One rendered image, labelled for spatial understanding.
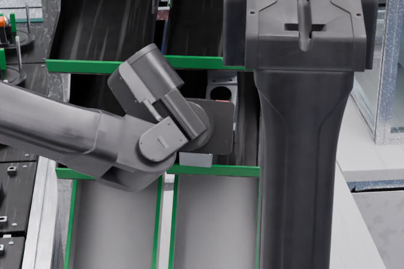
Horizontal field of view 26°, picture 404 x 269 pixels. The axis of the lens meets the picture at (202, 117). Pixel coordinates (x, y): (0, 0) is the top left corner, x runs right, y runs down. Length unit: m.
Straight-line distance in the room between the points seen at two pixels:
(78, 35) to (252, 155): 0.29
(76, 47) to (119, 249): 0.32
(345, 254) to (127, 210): 0.49
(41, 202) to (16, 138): 0.71
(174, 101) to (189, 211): 0.39
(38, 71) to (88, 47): 0.96
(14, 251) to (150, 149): 0.60
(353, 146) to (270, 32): 1.47
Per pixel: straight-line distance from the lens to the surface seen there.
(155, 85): 0.97
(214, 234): 1.33
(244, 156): 1.23
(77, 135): 0.91
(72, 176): 1.21
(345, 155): 1.97
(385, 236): 2.03
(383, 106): 1.98
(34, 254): 1.48
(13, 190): 1.64
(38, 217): 1.57
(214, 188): 1.34
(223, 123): 1.07
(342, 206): 1.78
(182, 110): 0.97
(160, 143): 0.93
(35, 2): 2.71
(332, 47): 0.55
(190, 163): 1.18
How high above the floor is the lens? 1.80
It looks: 27 degrees down
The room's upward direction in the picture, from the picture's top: straight up
